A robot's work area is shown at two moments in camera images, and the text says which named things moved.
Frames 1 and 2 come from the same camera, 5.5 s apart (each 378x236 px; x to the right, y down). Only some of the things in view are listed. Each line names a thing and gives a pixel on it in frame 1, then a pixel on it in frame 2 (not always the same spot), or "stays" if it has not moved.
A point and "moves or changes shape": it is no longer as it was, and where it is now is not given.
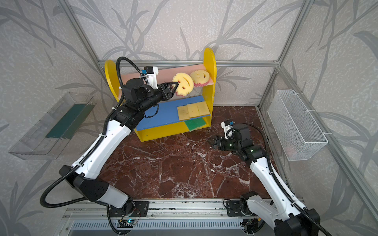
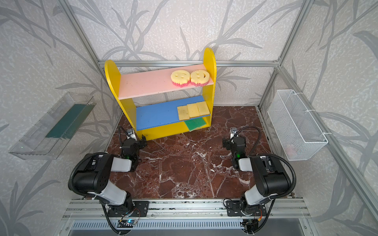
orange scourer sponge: x=183 y=113 stays
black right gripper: x=222 y=143 to x=234 y=143
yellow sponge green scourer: x=195 y=123 stays
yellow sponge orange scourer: x=203 y=109 stays
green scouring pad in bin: x=70 y=124 stays
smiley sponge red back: x=200 y=77 stays
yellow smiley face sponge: x=185 y=85 moves or changes shape
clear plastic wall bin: x=48 y=137 stays
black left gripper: x=165 y=91 to x=136 y=143
